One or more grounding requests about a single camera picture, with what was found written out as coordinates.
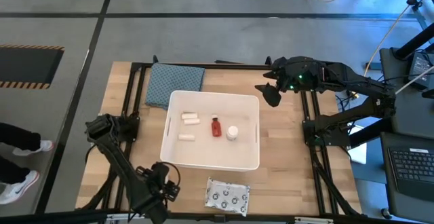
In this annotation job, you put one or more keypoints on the person's shoe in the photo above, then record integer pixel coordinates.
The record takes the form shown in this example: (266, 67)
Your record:
(34, 147)
(17, 186)

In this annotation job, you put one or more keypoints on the white plastic package recycle print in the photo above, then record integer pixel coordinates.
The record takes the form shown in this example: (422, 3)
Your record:
(227, 197)

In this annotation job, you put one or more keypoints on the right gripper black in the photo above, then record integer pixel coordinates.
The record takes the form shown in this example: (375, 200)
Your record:
(298, 74)

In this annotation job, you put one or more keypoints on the black stand pole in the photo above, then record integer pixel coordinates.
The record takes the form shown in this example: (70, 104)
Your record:
(413, 42)

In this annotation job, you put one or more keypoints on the white pill bottle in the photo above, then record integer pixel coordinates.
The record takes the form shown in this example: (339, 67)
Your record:
(232, 132)

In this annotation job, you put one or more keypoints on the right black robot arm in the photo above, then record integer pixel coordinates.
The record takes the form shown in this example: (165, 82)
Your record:
(359, 88)

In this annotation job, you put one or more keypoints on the white perforated plastic basket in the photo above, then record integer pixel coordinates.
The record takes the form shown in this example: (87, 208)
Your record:
(210, 149)

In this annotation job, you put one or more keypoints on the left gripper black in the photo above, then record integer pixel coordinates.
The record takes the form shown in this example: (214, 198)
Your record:
(159, 180)

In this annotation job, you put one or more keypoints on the black mat hazard stripes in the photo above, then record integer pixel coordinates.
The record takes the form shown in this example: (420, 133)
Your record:
(27, 66)

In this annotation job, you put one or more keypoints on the red bottle white cap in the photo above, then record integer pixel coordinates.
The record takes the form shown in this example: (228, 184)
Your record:
(216, 128)

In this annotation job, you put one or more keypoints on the blue patterned cloth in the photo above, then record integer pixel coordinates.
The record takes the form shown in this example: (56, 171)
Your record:
(173, 83)

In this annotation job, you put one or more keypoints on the black laptop keyboard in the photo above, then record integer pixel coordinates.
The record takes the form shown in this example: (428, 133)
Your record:
(410, 169)

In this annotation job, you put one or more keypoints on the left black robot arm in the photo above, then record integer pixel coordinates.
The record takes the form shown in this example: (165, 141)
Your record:
(118, 159)

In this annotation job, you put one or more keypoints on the person's leg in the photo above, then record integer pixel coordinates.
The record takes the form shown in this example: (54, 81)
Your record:
(17, 135)
(10, 169)

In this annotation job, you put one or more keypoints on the white floor sheet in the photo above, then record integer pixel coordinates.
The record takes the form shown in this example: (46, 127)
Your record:
(358, 149)

